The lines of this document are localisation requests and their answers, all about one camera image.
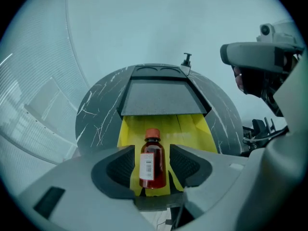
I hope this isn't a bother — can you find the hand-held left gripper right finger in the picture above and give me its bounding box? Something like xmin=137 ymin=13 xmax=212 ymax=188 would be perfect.
xmin=169 ymin=143 xmax=213 ymax=193

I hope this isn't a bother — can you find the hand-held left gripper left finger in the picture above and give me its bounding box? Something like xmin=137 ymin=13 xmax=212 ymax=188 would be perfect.
xmin=90 ymin=145 xmax=136 ymax=200

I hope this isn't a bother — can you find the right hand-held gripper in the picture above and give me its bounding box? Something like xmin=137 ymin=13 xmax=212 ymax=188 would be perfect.
xmin=219 ymin=19 xmax=307 ymax=118

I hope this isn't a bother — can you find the small amber bottle orange cap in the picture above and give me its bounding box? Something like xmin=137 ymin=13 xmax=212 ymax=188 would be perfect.
xmin=139 ymin=128 xmax=167 ymax=190

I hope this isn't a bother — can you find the person's right hand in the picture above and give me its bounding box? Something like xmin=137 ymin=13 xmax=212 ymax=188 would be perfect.
xmin=232 ymin=65 xmax=249 ymax=94

